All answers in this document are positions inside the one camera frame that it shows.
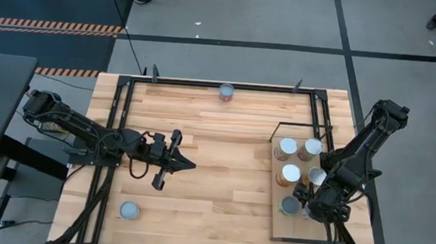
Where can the tan label can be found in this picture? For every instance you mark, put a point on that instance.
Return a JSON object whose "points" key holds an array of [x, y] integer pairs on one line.
{"points": [[312, 147]]}

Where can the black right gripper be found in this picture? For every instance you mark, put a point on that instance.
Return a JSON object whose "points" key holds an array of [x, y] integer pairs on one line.
{"points": [[328, 208]]}

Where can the small pale lid can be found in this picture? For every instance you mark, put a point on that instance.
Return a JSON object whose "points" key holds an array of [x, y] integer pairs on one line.
{"points": [[129, 210]]}

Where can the small green label can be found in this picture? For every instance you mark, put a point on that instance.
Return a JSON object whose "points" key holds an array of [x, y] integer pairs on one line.
{"points": [[289, 205]]}

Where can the large brown label can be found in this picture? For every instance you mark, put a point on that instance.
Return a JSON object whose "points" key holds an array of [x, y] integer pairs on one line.
{"points": [[288, 146]]}

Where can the black power strip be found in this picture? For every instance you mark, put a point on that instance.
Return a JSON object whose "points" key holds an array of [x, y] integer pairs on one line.
{"points": [[52, 127]]}

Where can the small red label can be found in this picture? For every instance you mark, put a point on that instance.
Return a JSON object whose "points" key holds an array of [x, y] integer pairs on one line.
{"points": [[226, 92]]}

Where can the wide orange label can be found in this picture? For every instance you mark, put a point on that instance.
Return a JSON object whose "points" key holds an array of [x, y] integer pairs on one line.
{"points": [[288, 173]]}

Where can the black desk base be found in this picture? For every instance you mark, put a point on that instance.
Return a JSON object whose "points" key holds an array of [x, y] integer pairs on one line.
{"points": [[32, 158]]}

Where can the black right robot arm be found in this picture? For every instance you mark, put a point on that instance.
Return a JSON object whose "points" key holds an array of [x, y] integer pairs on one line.
{"points": [[368, 145]]}

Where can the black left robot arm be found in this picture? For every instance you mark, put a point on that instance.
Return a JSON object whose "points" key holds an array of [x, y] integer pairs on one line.
{"points": [[85, 129]]}

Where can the black metal table frame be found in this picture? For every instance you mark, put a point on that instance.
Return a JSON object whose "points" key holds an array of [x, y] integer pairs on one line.
{"points": [[205, 84]]}

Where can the black hazard striped floor mat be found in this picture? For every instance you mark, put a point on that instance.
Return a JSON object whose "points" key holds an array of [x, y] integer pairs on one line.
{"points": [[47, 7]]}

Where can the small blue orange label can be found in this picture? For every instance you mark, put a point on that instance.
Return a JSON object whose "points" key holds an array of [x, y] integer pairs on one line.
{"points": [[317, 176]]}

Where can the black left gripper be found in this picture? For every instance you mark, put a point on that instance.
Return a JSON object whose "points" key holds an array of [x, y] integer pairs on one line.
{"points": [[159, 148]]}

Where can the wooden shelf with black rails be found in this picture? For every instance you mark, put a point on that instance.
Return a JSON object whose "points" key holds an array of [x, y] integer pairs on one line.
{"points": [[295, 229]]}

